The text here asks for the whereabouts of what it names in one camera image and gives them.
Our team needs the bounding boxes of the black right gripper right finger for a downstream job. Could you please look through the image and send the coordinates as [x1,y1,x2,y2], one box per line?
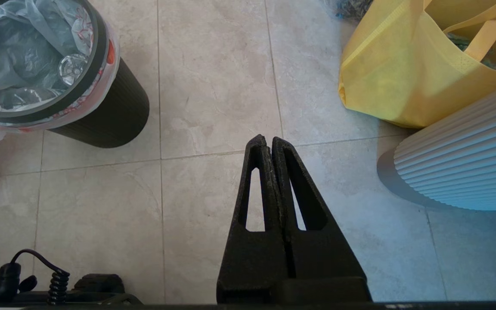
[272,136,372,303]

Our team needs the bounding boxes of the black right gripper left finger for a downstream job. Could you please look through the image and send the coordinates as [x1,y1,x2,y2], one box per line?
[217,134,290,303]

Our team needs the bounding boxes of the grey bin rim ring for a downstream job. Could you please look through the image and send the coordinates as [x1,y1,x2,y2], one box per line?
[0,0,109,124]

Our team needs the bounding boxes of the red-printed trash bag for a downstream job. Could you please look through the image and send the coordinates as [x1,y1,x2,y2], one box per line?
[0,0,120,132]

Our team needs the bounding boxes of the black trash bin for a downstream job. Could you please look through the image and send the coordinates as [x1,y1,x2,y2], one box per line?
[48,56,150,149]

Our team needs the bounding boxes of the yellow fabric tote bag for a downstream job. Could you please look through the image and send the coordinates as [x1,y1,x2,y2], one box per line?
[338,0,496,129]

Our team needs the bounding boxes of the clear crumpled plastic bag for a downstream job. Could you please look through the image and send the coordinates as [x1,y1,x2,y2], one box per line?
[323,0,375,21]

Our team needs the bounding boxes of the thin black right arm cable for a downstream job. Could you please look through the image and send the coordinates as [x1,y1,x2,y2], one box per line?
[0,249,143,306]

